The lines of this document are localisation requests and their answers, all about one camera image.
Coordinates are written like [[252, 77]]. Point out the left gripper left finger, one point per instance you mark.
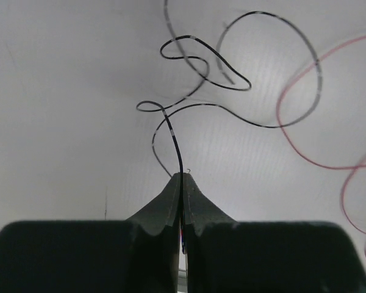
[[139, 254]]

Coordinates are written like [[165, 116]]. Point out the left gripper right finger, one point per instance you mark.
[[224, 255]]

